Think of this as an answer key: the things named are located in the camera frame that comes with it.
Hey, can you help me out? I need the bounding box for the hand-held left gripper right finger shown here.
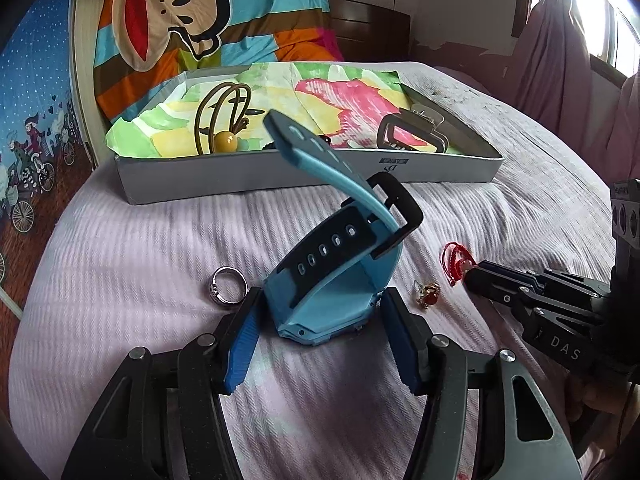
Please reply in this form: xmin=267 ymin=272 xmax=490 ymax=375
xmin=378 ymin=287 xmax=581 ymax=480

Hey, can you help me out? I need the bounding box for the person's right hand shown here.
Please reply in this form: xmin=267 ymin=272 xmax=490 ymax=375
xmin=575 ymin=380 xmax=633 ymax=418

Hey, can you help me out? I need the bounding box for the blue wrist watch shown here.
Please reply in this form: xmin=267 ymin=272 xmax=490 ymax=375
xmin=262 ymin=110 xmax=425 ymax=346

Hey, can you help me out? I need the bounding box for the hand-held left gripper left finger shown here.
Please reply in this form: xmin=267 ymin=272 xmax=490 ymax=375
xmin=60 ymin=286 xmax=264 ymax=480

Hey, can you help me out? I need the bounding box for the blue printed fabric wardrobe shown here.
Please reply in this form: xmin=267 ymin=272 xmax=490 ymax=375
xmin=0 ymin=0 xmax=101 ymax=306

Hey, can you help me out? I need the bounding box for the red string bracelet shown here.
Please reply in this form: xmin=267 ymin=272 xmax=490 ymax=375
xmin=442 ymin=241 xmax=478 ymax=287

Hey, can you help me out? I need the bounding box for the silver hair claw clip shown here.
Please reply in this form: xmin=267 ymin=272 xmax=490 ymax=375
xmin=376 ymin=102 xmax=449 ymax=153

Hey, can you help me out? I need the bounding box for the gold ring with red stone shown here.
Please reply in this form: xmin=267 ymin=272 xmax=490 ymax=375
xmin=414 ymin=282 xmax=442 ymax=309

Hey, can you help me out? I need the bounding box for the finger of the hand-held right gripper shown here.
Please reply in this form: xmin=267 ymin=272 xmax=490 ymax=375
xmin=500 ymin=287 xmax=608 ymax=375
xmin=465 ymin=259 xmax=611 ymax=307

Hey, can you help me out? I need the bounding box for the striped monkey print blanket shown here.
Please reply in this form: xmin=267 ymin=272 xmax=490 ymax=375
xmin=92 ymin=0 xmax=346 ymax=121

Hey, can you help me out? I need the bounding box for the brown cord bracelet amber bead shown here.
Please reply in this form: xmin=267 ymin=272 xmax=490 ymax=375
xmin=194 ymin=81 xmax=253 ymax=156

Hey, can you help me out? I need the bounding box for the pink curtain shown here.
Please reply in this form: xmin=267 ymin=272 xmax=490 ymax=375
xmin=510 ymin=0 xmax=640 ymax=183

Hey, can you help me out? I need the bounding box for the grey shallow cardboard box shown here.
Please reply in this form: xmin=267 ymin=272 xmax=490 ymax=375
xmin=104 ymin=60 xmax=505 ymax=206

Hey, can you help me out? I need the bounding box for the window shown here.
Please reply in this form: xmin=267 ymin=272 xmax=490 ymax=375
xmin=575 ymin=0 xmax=640 ymax=81

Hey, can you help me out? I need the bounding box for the colourful painted paper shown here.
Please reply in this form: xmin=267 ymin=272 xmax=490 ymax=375
xmin=106 ymin=61 xmax=463 ymax=158

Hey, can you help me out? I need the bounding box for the silver ring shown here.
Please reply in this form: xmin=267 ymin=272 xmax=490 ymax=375
xmin=208 ymin=266 xmax=249 ymax=306

